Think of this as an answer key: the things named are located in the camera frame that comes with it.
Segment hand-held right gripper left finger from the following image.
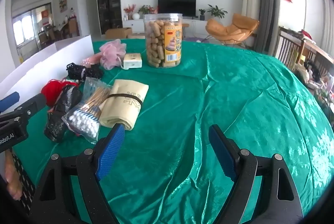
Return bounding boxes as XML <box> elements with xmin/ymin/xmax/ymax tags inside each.
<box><xmin>28</xmin><ymin>123</ymin><xmax>126</xmax><ymax>224</ymax></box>

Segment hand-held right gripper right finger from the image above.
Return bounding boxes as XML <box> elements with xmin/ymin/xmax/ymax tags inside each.
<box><xmin>208</xmin><ymin>124</ymin><xmax>308</xmax><ymax>224</ymax></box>

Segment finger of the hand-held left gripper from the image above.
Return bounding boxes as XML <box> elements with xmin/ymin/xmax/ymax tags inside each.
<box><xmin>0</xmin><ymin>92</ymin><xmax>21</xmax><ymax>113</ymax></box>
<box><xmin>0</xmin><ymin>94</ymin><xmax>47</xmax><ymax>132</ymax></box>

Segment red plastic packet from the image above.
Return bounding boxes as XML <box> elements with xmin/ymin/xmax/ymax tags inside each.
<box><xmin>41</xmin><ymin>79</ymin><xmax>79</xmax><ymax>107</ymax></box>

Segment black plastic bag roll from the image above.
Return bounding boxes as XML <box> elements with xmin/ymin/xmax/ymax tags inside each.
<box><xmin>43</xmin><ymin>84</ymin><xmax>83</xmax><ymax>143</ymax></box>

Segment bag of cotton swabs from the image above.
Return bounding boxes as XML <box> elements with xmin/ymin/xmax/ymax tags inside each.
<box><xmin>62</xmin><ymin>77</ymin><xmax>112</xmax><ymax>145</ymax></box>

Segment beige cloth with band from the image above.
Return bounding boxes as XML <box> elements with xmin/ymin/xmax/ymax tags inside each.
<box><xmin>99</xmin><ymin>79</ymin><xmax>150</xmax><ymax>131</ymax></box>

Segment person's left forearm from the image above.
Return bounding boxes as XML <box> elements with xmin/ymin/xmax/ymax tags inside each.
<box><xmin>4</xmin><ymin>149</ymin><xmax>24</xmax><ymax>201</ymax></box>

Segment white foam board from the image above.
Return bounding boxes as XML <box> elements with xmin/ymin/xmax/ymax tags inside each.
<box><xmin>0</xmin><ymin>35</ymin><xmax>95</xmax><ymax>99</ymax></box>

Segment black white patterned clothing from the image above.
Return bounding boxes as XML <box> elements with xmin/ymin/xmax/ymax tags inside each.
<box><xmin>12</xmin><ymin>151</ymin><xmax>35</xmax><ymax>214</ymax></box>

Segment black lace cloth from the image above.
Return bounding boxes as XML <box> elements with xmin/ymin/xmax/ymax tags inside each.
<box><xmin>66</xmin><ymin>63</ymin><xmax>104</xmax><ymax>81</ymax></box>

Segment green velvet tablecloth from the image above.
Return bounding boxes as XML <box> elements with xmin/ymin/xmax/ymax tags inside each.
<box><xmin>10</xmin><ymin>37</ymin><xmax>334</xmax><ymax>224</ymax></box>

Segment pink plastic packet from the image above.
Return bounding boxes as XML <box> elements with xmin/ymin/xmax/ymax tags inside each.
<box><xmin>81</xmin><ymin>53</ymin><xmax>103</xmax><ymax>66</ymax></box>

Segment glass balcony door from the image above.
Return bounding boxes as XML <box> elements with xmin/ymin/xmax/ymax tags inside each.
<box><xmin>12</xmin><ymin>3</ymin><xmax>54</xmax><ymax>47</ymax></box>

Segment dining table with chairs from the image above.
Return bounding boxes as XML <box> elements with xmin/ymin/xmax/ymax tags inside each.
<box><xmin>38</xmin><ymin>16</ymin><xmax>80</xmax><ymax>44</ymax></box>

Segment cream tissue pack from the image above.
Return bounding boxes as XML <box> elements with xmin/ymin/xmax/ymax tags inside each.
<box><xmin>123</xmin><ymin>53</ymin><xmax>143</xmax><ymax>70</ymax></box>

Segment pink mesh bath pouf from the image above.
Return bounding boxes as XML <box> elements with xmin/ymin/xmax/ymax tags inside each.
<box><xmin>99</xmin><ymin>39</ymin><xmax>127</xmax><ymax>70</ymax></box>

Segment cardboard box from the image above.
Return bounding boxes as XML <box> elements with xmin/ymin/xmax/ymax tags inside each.
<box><xmin>105</xmin><ymin>27</ymin><xmax>133</xmax><ymax>40</ymax></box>

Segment orange lounge chair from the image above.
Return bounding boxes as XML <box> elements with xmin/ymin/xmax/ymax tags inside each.
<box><xmin>205</xmin><ymin>13</ymin><xmax>259</xmax><ymax>47</ymax></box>

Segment clear jar of peanut snacks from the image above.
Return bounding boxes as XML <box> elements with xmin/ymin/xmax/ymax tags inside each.
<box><xmin>143</xmin><ymin>13</ymin><xmax>183</xmax><ymax>68</ymax></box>

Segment wooden railing furniture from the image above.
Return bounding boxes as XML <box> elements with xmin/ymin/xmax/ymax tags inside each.
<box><xmin>277</xmin><ymin>26</ymin><xmax>334</xmax><ymax>78</ymax></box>

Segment white television cabinet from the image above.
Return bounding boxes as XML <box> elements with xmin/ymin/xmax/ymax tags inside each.
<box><xmin>123</xmin><ymin>17</ymin><xmax>209</xmax><ymax>34</ymax></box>

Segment red flower bouquet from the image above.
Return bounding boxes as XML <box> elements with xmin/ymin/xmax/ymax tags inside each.
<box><xmin>123</xmin><ymin>4</ymin><xmax>137</xmax><ymax>20</ymax></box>

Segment large green potted plant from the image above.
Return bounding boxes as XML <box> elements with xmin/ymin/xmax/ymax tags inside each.
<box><xmin>207</xmin><ymin>4</ymin><xmax>228</xmax><ymax>19</ymax></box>

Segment green leafy plant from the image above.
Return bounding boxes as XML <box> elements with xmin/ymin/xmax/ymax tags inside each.
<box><xmin>138</xmin><ymin>5</ymin><xmax>157</xmax><ymax>16</ymax></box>

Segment black television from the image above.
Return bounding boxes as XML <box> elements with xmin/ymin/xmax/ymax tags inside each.
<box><xmin>158</xmin><ymin>0</ymin><xmax>197</xmax><ymax>16</ymax></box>

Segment grey curtain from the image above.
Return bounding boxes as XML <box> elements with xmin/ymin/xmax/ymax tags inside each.
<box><xmin>253</xmin><ymin>0</ymin><xmax>278</xmax><ymax>53</ymax></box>

